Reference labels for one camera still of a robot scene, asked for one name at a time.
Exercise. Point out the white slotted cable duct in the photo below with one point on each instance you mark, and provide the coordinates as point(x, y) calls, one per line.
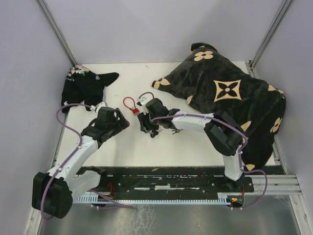
point(95, 199)

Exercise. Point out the black printed garment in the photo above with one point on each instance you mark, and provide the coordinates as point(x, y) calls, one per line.
point(83, 85)

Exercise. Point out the black base frame bar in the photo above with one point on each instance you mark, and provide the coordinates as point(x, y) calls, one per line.
point(168, 182)

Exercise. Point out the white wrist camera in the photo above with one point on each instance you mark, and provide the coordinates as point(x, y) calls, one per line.
point(97, 107)
point(141, 102)

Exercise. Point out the aluminium frame post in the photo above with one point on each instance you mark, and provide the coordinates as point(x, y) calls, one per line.
point(43, 6)
point(274, 26)

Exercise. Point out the black beige patterned blanket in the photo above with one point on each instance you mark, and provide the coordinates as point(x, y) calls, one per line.
point(210, 82)

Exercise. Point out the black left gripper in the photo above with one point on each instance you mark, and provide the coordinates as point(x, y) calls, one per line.
point(122, 123)

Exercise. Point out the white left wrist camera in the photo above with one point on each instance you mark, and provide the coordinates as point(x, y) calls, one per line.
point(97, 107)

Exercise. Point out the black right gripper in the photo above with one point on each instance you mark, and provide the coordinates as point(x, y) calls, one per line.
point(143, 118)

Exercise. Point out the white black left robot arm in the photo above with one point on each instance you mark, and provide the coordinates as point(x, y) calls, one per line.
point(54, 192)

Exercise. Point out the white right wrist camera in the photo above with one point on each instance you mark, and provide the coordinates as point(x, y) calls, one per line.
point(141, 102)

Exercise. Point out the left aluminium frame post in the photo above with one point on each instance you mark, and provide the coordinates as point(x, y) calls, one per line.
point(43, 6)

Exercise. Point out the black headed key pair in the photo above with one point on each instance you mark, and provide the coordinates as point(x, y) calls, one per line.
point(153, 134)

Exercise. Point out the right aluminium frame post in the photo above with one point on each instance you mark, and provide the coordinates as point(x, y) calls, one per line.
point(274, 26)

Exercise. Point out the red cable padlock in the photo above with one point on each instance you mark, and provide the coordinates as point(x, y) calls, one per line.
point(132, 108)

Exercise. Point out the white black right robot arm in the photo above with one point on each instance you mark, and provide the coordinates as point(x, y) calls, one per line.
point(223, 131)

